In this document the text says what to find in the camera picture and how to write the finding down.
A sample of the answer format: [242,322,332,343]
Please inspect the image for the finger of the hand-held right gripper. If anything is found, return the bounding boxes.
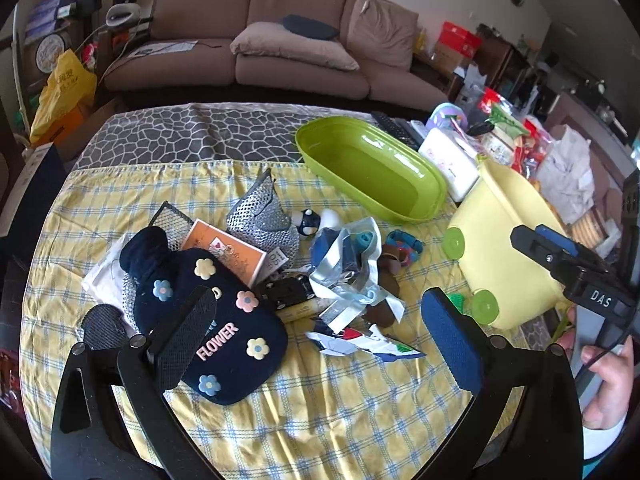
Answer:
[510,224,582,287]
[535,224,610,270]

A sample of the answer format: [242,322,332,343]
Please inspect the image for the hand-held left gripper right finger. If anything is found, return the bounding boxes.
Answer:
[421,287,584,480]

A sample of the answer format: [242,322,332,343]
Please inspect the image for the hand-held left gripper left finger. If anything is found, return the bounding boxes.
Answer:
[50,285,221,480]

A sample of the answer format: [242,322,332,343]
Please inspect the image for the yellow plastic basin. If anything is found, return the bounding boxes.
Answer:
[442,156,572,332]

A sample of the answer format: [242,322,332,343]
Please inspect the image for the navy flower plush pouch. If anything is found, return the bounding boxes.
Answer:
[119,226,290,407]

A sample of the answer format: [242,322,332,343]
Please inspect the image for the person's right hand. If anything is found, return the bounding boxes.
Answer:
[556,306,629,432]

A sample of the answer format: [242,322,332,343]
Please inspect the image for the bag of biscuits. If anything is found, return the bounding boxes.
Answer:
[569,206,609,249]

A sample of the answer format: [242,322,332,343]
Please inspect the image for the crumpled white paper bag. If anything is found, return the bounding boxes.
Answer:
[536,124,597,224]

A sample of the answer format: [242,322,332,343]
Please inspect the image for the brown pouch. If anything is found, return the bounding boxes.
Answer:
[361,254,402,332]

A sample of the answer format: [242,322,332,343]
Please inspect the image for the orange card box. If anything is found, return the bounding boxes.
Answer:
[180,218,267,286]

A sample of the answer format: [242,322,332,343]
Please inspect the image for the blue toy wristwatch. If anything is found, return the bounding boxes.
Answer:
[383,229,425,267]

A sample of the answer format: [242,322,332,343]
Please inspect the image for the white mesh cloth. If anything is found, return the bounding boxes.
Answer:
[81,232,132,307]

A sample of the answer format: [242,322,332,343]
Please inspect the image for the black toy car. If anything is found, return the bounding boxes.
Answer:
[254,272,317,312]

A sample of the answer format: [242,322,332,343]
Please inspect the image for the clear bag of blue pieces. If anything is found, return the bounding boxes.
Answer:
[306,216,407,335]

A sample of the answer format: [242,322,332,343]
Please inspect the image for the pile of snack packets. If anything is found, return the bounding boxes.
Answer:
[469,86,557,172]

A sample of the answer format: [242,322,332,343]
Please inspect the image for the beige tube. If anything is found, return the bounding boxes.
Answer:
[276,298,332,322]

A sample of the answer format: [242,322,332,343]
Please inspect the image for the white tissue pack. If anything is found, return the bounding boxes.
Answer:
[417,127,482,202]

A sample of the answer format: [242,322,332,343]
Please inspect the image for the teal tape roll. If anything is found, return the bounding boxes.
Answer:
[349,227,382,257]

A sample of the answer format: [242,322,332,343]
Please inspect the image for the silver glitter mesh pouch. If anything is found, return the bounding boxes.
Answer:
[225,168,302,262]

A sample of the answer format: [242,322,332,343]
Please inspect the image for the yellow plaid tablecloth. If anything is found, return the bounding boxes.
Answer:
[20,160,556,480]

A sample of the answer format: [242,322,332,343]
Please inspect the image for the purple plastic container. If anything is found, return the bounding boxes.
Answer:
[428,102,472,134]

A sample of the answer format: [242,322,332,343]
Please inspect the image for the blue mushroom figurine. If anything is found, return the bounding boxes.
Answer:
[295,208,322,237]

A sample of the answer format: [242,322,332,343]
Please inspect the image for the green plastic tray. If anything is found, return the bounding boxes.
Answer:
[294,116,448,225]

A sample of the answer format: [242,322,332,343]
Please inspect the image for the black remote control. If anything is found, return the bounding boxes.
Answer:
[370,111,427,151]

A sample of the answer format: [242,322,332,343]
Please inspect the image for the dark wooden cabinet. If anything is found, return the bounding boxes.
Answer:
[475,24,532,97]

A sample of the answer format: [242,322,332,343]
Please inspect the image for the grey patterned cloth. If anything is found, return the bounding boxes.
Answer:
[69,102,383,172]

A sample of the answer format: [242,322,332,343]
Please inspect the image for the navy paper bag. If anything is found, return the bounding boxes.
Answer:
[0,142,67,272]

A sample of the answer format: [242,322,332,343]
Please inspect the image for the red box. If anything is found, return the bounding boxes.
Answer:
[438,20,484,59]

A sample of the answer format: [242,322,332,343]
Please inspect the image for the cardboard box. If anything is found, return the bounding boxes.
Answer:
[30,99,119,157]

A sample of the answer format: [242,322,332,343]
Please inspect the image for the yellow plastic bag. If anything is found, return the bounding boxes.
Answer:
[29,50,98,147]

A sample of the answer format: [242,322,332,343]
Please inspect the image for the beige sofa back cushion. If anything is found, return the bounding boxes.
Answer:
[346,0,420,57]

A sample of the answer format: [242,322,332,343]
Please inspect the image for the papers on sofa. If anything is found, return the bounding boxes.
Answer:
[128,39,197,58]

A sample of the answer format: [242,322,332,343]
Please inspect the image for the beige pillow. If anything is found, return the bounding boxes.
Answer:
[230,21,361,72]

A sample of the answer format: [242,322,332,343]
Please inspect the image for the round white tin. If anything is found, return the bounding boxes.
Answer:
[35,34,67,73]

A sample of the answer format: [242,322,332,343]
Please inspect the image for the dark blue cushion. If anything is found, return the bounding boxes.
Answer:
[281,14,340,42]

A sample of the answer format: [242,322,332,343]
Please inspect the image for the white handheld device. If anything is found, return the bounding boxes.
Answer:
[104,3,144,27]

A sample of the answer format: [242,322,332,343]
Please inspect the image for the brown sofa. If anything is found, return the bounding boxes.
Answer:
[104,0,451,111]

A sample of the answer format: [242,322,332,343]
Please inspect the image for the stack of blue boxes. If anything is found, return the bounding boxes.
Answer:
[24,0,77,37]

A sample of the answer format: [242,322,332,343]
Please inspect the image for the black cable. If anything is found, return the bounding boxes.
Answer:
[574,334,632,397]

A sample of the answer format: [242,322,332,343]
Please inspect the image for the black wire mesh holder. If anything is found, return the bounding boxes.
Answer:
[149,201,197,254]

